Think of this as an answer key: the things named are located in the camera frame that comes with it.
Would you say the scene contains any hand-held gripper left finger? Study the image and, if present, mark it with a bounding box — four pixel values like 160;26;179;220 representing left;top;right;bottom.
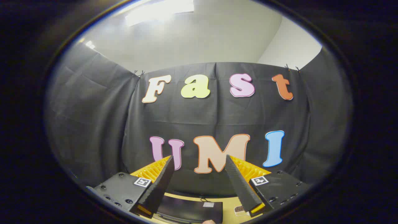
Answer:
86;155;175;219

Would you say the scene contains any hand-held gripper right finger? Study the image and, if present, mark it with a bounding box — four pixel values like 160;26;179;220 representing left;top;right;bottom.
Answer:
224;155;311;218

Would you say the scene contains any black toaster oven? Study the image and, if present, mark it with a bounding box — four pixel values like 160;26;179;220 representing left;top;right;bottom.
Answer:
156;194;224;224

